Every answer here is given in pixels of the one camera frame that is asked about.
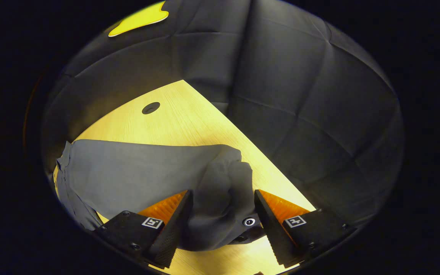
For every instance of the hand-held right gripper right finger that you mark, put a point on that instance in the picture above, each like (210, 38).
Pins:
(271, 225)

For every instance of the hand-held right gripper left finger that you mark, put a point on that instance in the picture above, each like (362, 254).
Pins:
(176, 225)

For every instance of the grey button-up shirt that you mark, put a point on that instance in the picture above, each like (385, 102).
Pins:
(128, 172)

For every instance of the black backdrop cloth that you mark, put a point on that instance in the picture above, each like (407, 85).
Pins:
(300, 95)

